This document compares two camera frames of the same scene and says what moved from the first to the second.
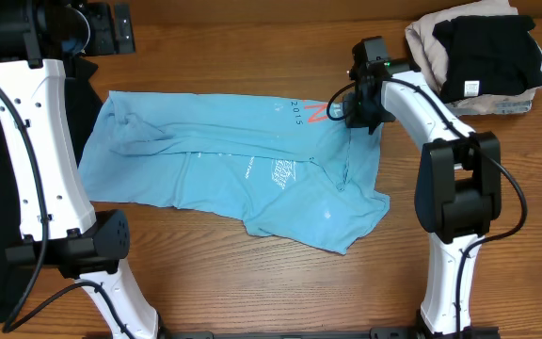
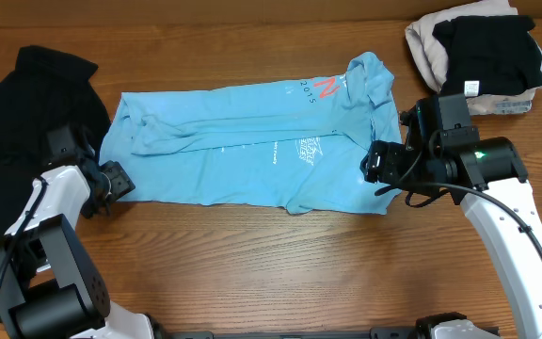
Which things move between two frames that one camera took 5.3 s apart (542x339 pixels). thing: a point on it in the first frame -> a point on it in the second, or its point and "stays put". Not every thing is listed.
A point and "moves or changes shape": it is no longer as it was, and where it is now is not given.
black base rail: [385, 333] stays put
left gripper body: [103, 40] -> [116, 182]
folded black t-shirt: [488, 55] stays put
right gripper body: [365, 111] -> [396, 166]
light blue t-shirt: [289, 173] moves or changes shape
